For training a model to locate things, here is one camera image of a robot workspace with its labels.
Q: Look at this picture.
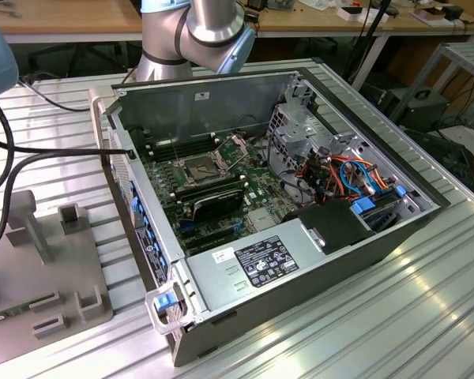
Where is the green motherboard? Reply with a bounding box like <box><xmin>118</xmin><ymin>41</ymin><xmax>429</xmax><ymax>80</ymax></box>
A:
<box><xmin>136</xmin><ymin>132</ymin><xmax>297</xmax><ymax>257</ymax></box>

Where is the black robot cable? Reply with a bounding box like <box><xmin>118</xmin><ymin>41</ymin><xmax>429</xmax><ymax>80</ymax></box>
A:
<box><xmin>0</xmin><ymin>88</ymin><xmax>17</xmax><ymax>242</ymax></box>
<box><xmin>0</xmin><ymin>133</ymin><xmax>136</xmax><ymax>159</ymax></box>

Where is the metal socket cover frame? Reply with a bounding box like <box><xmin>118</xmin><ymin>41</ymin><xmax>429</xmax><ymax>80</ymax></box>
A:
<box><xmin>214</xmin><ymin>133</ymin><xmax>249</xmax><ymax>174</ymax></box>

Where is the grey parts rack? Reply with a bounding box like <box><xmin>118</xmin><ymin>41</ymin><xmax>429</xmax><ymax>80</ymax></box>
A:
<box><xmin>0</xmin><ymin>189</ymin><xmax>115</xmax><ymax>358</ymax></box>

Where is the blue disk carrier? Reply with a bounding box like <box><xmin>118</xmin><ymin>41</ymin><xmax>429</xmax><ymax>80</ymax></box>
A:
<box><xmin>349</xmin><ymin>197</ymin><xmax>377</xmax><ymax>216</ymax></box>

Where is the wooden desk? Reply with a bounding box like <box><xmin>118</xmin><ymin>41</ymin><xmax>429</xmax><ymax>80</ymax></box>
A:
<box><xmin>0</xmin><ymin>0</ymin><xmax>144</xmax><ymax>45</ymax></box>
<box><xmin>256</xmin><ymin>0</ymin><xmax>474</xmax><ymax>80</ymax></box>

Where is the orange red wire bundle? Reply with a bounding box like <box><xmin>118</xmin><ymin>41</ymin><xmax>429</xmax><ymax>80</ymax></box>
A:
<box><xmin>295</xmin><ymin>156</ymin><xmax>344</xmax><ymax>198</ymax></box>

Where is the brown cardboard box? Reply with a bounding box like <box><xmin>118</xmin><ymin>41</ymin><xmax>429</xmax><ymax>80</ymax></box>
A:
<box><xmin>408</xmin><ymin>6</ymin><xmax>474</xmax><ymax>27</ymax></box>

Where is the blue data wire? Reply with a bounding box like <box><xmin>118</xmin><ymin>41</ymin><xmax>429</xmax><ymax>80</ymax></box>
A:
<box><xmin>353</xmin><ymin>157</ymin><xmax>380</xmax><ymax>194</ymax></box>
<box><xmin>337</xmin><ymin>159</ymin><xmax>364</xmax><ymax>198</ymax></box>

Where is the grey metal shelf frame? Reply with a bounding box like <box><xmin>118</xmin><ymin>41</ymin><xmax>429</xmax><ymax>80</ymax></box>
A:
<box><xmin>389</xmin><ymin>40</ymin><xmax>474</xmax><ymax>131</ymax></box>

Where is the black graphics card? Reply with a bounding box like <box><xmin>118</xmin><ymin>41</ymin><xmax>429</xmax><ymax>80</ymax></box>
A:
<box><xmin>180</xmin><ymin>188</ymin><xmax>249</xmax><ymax>223</ymax></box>

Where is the CPU socket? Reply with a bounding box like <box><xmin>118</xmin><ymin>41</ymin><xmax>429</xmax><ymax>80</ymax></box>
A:
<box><xmin>172</xmin><ymin>151</ymin><xmax>240</xmax><ymax>189</ymax></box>

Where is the silver metal disk bay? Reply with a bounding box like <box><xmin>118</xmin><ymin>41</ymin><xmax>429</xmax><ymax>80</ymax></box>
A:
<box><xmin>266</xmin><ymin>73</ymin><xmax>335</xmax><ymax>169</ymax></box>

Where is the black plastic shroud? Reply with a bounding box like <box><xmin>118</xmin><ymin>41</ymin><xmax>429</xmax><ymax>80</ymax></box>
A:
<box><xmin>282</xmin><ymin>199</ymin><xmax>377</xmax><ymax>257</ymax></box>

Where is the silver power supply box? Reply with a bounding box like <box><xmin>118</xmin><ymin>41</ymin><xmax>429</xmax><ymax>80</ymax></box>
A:
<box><xmin>184</xmin><ymin>219</ymin><xmax>329</xmax><ymax>317</ymax></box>

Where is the grey open PC case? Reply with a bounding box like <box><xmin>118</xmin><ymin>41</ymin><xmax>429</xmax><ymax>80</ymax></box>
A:
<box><xmin>87</xmin><ymin>67</ymin><xmax>453</xmax><ymax>368</ymax></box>

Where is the black tripod stand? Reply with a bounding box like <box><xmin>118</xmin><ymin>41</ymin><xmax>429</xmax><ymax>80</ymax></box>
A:
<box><xmin>345</xmin><ymin>0</ymin><xmax>396</xmax><ymax>84</ymax></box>

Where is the white cardboard box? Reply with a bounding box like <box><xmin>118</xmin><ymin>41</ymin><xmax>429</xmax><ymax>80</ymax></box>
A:
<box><xmin>337</xmin><ymin>6</ymin><xmax>367</xmax><ymax>23</ymax></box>

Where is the blue case release latch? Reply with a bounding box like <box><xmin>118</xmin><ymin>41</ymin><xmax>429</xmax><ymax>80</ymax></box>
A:
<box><xmin>153</xmin><ymin>294</ymin><xmax>175</xmax><ymax>313</ymax></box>

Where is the black equipment box with handle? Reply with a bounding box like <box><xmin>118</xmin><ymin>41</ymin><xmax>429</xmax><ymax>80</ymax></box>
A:
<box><xmin>378</xmin><ymin>87</ymin><xmax>451</xmax><ymax>131</ymax></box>

